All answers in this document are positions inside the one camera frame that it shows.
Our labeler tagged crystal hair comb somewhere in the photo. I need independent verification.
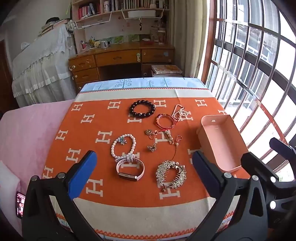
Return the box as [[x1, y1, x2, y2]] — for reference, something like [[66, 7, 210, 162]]
[[155, 160, 187, 192]]

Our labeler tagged red string bracelet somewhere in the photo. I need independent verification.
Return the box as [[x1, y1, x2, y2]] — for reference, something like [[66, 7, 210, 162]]
[[155, 113, 176, 128]]

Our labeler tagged blue plant print sheet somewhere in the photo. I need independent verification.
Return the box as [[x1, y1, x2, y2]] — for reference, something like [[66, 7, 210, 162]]
[[80, 77, 208, 93]]

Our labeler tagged thin red cord pendant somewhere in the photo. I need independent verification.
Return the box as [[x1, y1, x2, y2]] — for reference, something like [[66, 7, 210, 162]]
[[171, 140, 181, 163]]

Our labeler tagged pink white bead necklace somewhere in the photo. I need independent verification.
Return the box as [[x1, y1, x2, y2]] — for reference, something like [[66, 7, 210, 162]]
[[171, 104, 189, 122]]

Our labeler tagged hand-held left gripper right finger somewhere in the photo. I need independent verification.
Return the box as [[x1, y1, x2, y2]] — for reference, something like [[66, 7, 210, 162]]
[[185, 150, 274, 241]]

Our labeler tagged wooden bookshelf hutch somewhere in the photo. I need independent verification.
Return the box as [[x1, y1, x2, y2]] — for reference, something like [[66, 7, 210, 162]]
[[70, 0, 171, 50]]

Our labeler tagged row of books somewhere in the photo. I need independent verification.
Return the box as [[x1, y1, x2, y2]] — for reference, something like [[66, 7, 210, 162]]
[[77, 0, 162, 19]]

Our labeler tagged light pillow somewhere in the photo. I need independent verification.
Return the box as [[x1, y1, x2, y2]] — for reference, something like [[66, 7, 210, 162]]
[[0, 160, 20, 223]]

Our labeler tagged pink box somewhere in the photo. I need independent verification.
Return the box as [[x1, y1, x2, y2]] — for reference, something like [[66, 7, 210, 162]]
[[196, 115, 243, 173]]

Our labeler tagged white pearl bracelet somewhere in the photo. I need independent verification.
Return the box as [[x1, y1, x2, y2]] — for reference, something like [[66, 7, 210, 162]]
[[110, 134, 137, 160]]

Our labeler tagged window with metal bars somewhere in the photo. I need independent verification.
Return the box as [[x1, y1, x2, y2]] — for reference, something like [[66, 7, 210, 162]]
[[199, 0, 296, 186]]

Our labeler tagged pink bed cover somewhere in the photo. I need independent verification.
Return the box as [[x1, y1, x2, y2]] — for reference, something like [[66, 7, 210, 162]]
[[0, 99, 75, 237]]

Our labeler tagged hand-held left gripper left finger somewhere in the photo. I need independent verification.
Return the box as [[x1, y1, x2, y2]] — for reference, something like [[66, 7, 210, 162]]
[[21, 150, 103, 241]]

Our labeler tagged smartphone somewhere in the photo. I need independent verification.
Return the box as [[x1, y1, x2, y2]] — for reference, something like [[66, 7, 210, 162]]
[[15, 191, 26, 219]]

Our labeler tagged white oblong box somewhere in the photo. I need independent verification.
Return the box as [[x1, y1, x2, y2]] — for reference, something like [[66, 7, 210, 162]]
[[128, 10, 156, 18]]

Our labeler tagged glass jar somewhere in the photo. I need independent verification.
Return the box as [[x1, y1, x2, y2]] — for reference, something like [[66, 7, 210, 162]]
[[150, 28, 166, 43]]

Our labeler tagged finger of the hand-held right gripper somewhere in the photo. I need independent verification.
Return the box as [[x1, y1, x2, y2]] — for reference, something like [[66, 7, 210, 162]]
[[269, 137, 296, 163], [240, 152, 280, 186]]

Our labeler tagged pile of books with hat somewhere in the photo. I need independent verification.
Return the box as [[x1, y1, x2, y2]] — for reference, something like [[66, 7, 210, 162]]
[[38, 17, 70, 35]]

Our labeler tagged stack of picture books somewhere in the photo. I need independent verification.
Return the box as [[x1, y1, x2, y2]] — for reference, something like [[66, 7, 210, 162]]
[[151, 65, 184, 78]]

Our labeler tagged white wire basket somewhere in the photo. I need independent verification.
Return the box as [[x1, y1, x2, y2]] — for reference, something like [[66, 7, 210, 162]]
[[121, 8, 164, 20], [74, 10, 112, 29]]

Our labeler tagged wooden desk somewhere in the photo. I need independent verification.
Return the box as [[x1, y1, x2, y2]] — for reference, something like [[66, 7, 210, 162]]
[[68, 43, 176, 93]]

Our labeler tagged dark bead bracelet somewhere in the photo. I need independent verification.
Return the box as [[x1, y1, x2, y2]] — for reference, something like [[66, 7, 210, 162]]
[[129, 100, 156, 120]]

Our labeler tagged orange printed blanket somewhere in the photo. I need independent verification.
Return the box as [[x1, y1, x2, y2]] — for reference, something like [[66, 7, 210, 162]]
[[42, 87, 252, 241]]

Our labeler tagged pink smart band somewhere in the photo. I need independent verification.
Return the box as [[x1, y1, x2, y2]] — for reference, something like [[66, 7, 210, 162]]
[[115, 155, 146, 181]]

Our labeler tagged white lace furniture cover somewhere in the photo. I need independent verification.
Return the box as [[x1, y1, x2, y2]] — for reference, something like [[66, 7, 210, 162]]
[[11, 22, 78, 108]]

